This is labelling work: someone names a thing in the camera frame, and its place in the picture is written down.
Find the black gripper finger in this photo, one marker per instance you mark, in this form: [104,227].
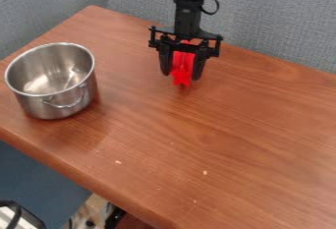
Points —
[200,60]
[165,54]

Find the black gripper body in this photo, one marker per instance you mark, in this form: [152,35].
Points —
[184,36]

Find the red star-shaped block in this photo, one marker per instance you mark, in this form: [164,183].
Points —
[181,70]

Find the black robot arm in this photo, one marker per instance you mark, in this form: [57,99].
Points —
[184,45]

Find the stainless steel pot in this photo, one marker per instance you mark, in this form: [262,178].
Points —
[52,80]

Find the white striped object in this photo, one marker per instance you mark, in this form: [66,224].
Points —
[25,221]

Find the clutter under table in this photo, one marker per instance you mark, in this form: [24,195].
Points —
[92,215]

